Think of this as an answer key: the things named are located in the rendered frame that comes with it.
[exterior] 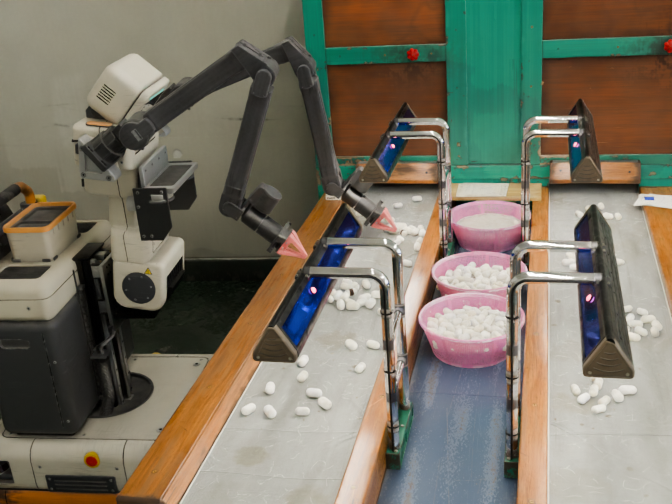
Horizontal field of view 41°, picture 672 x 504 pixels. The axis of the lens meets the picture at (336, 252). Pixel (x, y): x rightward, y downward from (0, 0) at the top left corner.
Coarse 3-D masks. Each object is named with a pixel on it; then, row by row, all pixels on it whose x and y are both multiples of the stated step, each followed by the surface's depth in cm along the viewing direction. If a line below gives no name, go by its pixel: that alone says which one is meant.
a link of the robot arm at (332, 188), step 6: (360, 168) 280; (354, 174) 280; (348, 180) 281; (354, 180) 280; (330, 186) 280; (336, 186) 280; (342, 186) 284; (354, 186) 281; (360, 186) 280; (366, 186) 280; (330, 192) 281; (336, 192) 280; (342, 192) 280
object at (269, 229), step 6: (264, 222) 242; (270, 222) 243; (276, 222) 244; (288, 222) 247; (258, 228) 242; (264, 228) 242; (270, 228) 242; (276, 228) 243; (282, 228) 244; (264, 234) 243; (270, 234) 242; (276, 234) 242; (270, 240) 243; (276, 240) 240; (270, 246) 241; (270, 252) 242
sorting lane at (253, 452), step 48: (384, 192) 326; (432, 192) 322; (336, 288) 252; (336, 336) 226; (288, 384) 206; (336, 384) 204; (240, 432) 189; (288, 432) 188; (336, 432) 187; (240, 480) 174; (288, 480) 173; (336, 480) 172
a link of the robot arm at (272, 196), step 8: (264, 184) 241; (256, 192) 239; (264, 192) 239; (272, 192) 240; (248, 200) 239; (256, 200) 240; (264, 200) 239; (272, 200) 239; (224, 208) 240; (232, 208) 239; (240, 208) 240; (256, 208) 240; (264, 208) 240; (272, 208) 241; (232, 216) 240
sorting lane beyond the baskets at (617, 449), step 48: (624, 240) 269; (576, 288) 241; (624, 288) 239; (576, 336) 217; (576, 384) 197; (624, 384) 196; (576, 432) 181; (624, 432) 179; (576, 480) 167; (624, 480) 166
